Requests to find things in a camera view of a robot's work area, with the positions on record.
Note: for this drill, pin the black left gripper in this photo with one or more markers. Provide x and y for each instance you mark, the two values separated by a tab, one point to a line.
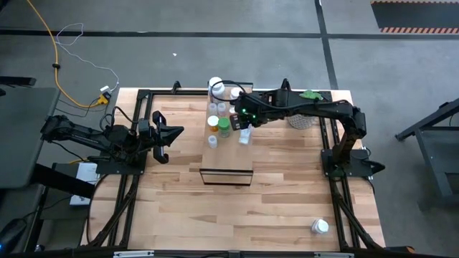
157	136

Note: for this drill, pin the black metal table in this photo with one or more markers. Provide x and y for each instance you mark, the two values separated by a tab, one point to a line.
434	161

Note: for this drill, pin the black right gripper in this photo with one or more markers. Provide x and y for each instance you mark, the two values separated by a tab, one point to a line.
251	111

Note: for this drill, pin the wooden shelf black metal frame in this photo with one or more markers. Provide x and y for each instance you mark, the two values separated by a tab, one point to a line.
229	157

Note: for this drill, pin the silver metal bracket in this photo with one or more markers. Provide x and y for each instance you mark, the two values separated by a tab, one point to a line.
333	254
132	254

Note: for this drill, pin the black desk beam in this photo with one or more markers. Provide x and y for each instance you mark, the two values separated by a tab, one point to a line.
64	181

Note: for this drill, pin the white power box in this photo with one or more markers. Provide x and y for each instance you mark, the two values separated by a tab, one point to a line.
87	173
79	200

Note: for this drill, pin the black metal table frame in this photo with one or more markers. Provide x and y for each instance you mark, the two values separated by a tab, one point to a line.
143	95

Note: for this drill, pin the green plant in patterned pot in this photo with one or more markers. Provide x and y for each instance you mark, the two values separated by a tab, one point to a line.
303	122

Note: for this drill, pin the dark grey low desk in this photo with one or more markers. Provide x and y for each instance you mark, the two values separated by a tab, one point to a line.
21	204

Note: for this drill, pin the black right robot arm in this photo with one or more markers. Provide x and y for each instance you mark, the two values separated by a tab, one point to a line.
322	105

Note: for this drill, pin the orange medicine bottle white cap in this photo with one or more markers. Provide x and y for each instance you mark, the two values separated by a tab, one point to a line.
213	120

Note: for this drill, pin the black frame clamp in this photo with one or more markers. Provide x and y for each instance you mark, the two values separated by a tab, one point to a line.
285	84
176	86

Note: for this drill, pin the white plug adapter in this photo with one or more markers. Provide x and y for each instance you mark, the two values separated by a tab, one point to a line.
104	88

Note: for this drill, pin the black mat with hazard stripes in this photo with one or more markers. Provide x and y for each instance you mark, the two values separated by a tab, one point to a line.
412	14

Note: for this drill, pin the green medicine bottle green cap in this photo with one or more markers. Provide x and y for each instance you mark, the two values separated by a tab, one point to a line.
224	123

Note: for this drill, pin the small clear bottle pink pills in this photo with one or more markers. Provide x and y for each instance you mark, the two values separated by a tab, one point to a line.
221	107

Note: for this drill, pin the yellow power plug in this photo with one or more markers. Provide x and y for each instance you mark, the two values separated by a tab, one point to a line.
104	98

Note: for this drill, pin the black computer mouse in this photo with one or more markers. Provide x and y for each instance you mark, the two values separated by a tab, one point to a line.
12	234

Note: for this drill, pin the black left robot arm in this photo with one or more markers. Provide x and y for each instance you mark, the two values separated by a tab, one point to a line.
79	132

